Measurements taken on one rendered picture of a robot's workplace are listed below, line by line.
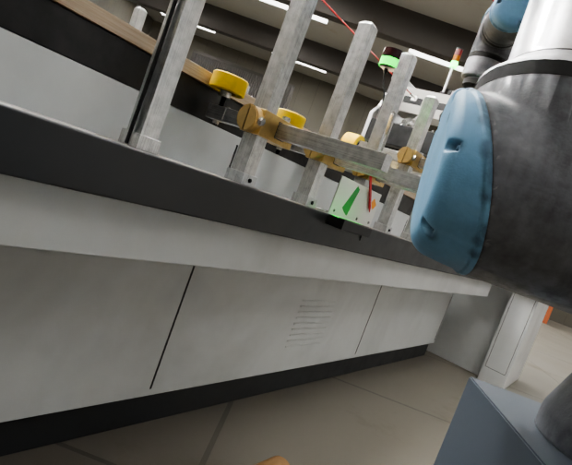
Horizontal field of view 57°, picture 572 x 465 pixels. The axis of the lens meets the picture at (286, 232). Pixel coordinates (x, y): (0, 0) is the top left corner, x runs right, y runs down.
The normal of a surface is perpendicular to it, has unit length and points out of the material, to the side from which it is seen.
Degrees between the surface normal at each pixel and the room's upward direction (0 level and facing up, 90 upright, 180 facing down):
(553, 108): 78
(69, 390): 90
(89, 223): 90
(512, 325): 90
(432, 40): 90
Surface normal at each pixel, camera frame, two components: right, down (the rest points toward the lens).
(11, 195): 0.77, 0.33
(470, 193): -0.31, 0.24
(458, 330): -0.53, -0.12
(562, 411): -0.77, -0.64
